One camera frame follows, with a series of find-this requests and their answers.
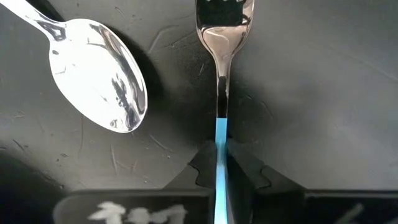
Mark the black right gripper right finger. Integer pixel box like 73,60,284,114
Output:
227,139,305,224

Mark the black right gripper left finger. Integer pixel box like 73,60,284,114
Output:
163,139,217,190

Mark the teal handled metal spoon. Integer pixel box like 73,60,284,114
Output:
0,0,149,134

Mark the blue handled metal fork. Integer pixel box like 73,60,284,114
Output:
195,0,255,224

